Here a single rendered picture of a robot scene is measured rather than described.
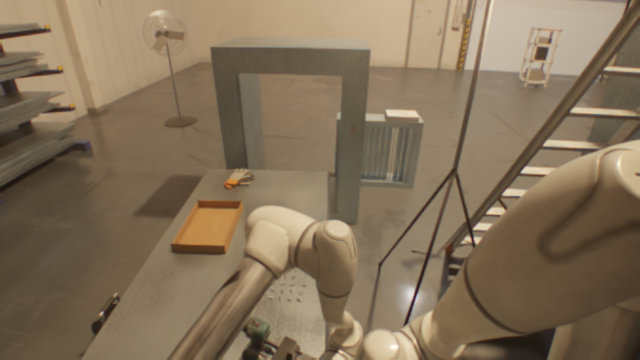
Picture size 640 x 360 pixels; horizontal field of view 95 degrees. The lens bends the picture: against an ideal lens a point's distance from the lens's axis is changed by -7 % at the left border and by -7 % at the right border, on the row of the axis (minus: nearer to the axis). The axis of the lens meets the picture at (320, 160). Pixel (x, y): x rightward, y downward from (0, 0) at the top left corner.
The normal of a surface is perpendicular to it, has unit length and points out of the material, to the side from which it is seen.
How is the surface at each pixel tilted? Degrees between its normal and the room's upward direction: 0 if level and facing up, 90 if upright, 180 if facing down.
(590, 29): 90
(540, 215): 70
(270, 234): 26
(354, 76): 90
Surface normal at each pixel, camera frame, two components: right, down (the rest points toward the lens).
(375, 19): -0.09, 0.46
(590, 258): -0.70, 0.22
